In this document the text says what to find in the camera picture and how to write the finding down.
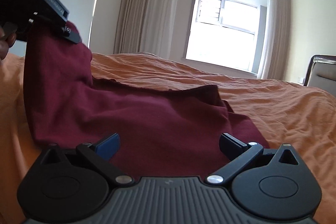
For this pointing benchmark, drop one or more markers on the white wall socket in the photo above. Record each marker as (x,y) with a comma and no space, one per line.
(302,80)

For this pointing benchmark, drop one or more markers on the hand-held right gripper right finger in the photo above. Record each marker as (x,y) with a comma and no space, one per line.
(229,145)

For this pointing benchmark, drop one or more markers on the padded bed headboard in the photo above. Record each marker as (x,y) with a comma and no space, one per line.
(324,74)

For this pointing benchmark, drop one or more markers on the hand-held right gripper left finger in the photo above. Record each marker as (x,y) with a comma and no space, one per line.
(109,146)

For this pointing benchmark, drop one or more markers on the beige curtain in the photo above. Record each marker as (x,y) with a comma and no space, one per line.
(149,11)
(277,35)

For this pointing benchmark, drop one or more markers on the window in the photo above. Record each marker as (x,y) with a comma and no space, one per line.
(225,37)

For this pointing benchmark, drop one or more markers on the orange duvet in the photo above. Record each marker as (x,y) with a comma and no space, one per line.
(262,113)

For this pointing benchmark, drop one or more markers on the maroon long-sleeve shirt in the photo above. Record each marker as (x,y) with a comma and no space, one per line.
(131,119)

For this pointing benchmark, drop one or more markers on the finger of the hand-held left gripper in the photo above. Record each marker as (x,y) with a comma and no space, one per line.
(64,29)

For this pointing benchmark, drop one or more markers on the person's left hand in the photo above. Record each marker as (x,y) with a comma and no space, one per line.
(5,43)

